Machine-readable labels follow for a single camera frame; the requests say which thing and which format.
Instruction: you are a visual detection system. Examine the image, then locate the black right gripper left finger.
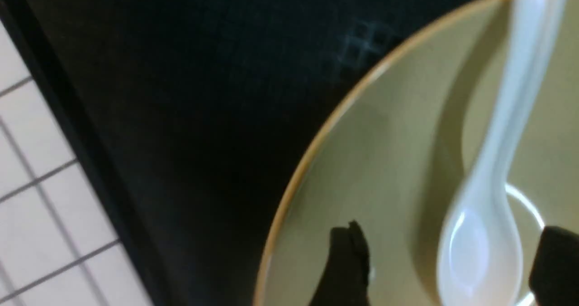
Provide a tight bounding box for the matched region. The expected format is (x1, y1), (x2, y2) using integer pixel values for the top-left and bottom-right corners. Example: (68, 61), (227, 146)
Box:
(310, 220), (370, 306)

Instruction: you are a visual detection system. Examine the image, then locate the white ceramic soup spoon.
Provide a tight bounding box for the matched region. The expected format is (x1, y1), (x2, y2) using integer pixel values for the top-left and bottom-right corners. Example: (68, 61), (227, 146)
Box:
(437, 0), (566, 306)

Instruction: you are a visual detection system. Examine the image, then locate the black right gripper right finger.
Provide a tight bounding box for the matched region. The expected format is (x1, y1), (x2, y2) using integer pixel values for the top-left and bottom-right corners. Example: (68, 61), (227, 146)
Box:
(529, 225), (579, 306)

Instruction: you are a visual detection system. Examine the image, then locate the tan noodle bowl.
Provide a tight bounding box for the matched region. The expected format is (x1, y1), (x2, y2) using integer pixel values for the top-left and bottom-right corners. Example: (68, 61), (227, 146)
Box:
(253, 0), (579, 306)

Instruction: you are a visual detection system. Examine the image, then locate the black textured serving tray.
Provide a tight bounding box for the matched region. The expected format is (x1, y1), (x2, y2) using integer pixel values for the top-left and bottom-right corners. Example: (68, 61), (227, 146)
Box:
(1, 0), (472, 306)

